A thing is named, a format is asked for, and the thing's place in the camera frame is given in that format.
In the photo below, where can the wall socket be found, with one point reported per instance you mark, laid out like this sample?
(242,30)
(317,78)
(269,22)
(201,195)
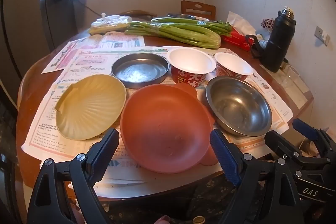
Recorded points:
(321,35)

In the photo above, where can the white bowl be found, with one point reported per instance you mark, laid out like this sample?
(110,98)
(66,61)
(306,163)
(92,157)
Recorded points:
(232,62)

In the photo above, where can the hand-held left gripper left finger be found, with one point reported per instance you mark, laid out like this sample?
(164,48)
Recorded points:
(105,151)

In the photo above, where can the plain white paper sheet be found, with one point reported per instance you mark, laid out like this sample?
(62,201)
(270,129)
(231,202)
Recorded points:
(147,184)

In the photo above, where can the large printed newspaper sheet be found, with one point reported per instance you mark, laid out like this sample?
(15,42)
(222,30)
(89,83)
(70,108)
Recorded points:
(92,61)

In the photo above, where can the wooden chair with curved back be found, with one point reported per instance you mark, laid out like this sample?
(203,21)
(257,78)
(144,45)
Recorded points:
(139,13)

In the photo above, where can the small printed newspaper sheet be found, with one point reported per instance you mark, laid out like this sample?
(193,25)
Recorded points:
(123,40)

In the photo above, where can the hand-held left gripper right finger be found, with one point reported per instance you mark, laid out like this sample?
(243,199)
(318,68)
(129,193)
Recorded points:
(225,158)

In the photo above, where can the celery bundle with pale base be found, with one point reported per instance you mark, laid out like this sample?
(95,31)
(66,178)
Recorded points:
(178,35)

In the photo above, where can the large red paper bowl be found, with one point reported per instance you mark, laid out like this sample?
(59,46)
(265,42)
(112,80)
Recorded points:
(190,60)

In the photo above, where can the grey refrigerator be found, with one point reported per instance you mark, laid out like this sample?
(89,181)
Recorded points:
(23,16)

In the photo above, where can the clear plastic bag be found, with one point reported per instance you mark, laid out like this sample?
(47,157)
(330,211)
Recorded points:
(110,24)

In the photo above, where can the steel plate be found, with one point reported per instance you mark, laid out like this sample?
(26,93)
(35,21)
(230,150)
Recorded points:
(139,71)

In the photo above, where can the thin green celery bundle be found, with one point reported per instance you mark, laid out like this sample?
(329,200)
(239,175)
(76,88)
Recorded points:
(204,24)

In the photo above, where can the pink banner printed sheet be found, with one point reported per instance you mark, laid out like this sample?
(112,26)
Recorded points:
(65,56)

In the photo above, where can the person's dark floral garment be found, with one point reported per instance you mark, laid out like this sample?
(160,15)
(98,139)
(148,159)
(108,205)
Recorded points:
(183,203)

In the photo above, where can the red tissue box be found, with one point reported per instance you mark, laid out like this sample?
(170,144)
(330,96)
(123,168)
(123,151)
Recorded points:
(236,40)

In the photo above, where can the deep steel bowl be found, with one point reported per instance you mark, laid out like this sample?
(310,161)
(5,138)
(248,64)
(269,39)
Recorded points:
(236,106)

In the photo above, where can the patterned flower bunch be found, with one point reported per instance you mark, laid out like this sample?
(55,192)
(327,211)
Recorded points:
(267,24)

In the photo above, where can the black thermos flask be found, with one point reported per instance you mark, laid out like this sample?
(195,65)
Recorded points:
(278,43)

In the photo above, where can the yellow shell-shaped plate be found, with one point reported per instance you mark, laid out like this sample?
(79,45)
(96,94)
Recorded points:
(89,106)

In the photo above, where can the wooden chair with cutout back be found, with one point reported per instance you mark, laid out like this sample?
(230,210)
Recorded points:
(197,7)

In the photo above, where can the steel basin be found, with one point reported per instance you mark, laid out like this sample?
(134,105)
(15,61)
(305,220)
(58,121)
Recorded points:
(181,15)

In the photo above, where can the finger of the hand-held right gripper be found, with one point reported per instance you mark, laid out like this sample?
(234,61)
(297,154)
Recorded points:
(305,129)
(282,144)

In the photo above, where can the orange plastic plate with ears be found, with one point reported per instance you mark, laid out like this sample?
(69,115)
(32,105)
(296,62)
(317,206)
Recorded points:
(162,129)

